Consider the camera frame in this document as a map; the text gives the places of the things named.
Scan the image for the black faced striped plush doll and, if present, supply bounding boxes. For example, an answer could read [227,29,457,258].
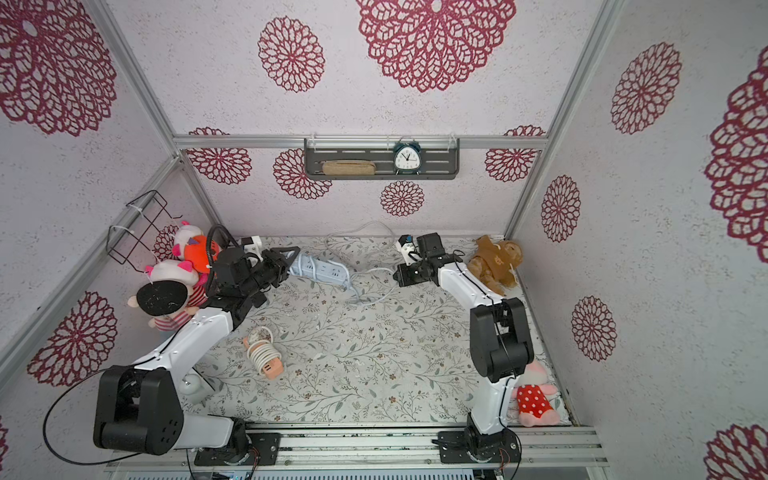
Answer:
[127,260,208,332]

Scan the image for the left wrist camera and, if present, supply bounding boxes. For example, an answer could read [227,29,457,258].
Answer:
[240,236,263,257]

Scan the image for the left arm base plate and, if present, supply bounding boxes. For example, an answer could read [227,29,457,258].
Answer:
[192,432,282,467]

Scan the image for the teal alarm clock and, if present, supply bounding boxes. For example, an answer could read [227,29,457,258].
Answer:
[393,141,423,175]

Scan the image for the orange fish plush toy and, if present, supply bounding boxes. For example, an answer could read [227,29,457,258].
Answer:
[172,221,221,274]

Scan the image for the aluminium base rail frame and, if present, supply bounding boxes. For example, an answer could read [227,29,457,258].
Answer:
[104,424,610,480]

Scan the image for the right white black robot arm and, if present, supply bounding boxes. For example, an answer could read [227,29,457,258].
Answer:
[393,233,534,437]

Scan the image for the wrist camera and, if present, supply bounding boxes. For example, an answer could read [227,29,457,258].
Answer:
[395,234,421,265]
[240,236,263,257]

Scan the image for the pink plush red dotted dress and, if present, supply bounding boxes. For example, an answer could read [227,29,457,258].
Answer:
[513,360,561,427]

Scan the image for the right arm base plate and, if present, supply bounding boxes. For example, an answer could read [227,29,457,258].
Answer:
[432,428,522,464]

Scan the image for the brown teddy bear plush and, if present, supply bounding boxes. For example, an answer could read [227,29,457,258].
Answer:
[468,235,523,295]

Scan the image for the floral table mat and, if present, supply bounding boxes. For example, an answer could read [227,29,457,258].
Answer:
[179,235,544,426]

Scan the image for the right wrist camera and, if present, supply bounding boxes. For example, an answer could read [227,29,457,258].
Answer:
[395,234,421,265]

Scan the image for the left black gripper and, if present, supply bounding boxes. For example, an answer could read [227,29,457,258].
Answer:
[241,246,300,297]

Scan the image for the black wire wall basket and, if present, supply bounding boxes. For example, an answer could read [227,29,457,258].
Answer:
[104,189,183,274]

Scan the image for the pink power strip white cord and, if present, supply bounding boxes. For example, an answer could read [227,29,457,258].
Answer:
[242,326,286,381]

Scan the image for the grey wall shelf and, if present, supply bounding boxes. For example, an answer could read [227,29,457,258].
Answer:
[304,137,460,180]

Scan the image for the light blue power strip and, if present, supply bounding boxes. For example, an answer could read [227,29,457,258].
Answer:
[289,251,400,307]

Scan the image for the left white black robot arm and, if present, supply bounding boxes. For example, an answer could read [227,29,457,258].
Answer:
[93,246,301,463]

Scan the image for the tan pouch on shelf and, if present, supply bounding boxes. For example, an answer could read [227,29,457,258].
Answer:
[322,160,376,176]

